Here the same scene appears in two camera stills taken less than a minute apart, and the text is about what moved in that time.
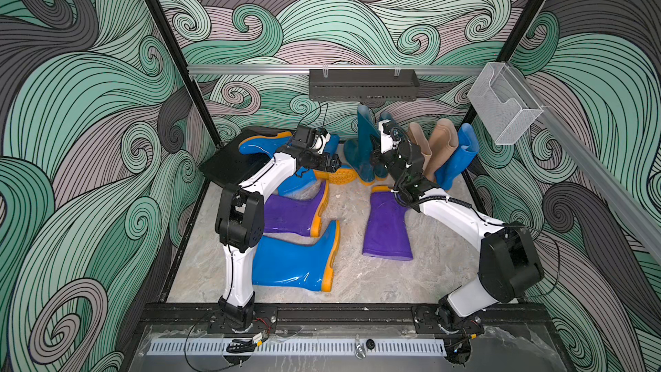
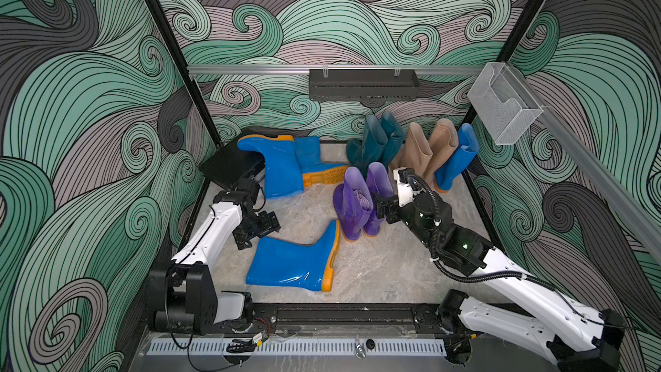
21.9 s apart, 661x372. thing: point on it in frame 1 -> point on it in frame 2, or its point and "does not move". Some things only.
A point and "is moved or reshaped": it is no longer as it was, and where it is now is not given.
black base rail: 342,319 does not move
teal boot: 371,140 is moved or reshaped
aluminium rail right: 631,209 does not move
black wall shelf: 362,84 does not move
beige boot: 442,142 does not move
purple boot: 387,232 is moved or reshaped
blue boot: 468,146 does not move
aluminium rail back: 336,67 does not move
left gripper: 324,158 -> 266,227
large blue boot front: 309,268 does not move
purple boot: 300,216 -> 352,204
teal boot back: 360,155 is moved or reshaped
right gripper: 379,153 -> 392,204
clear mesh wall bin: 503,102 does not move
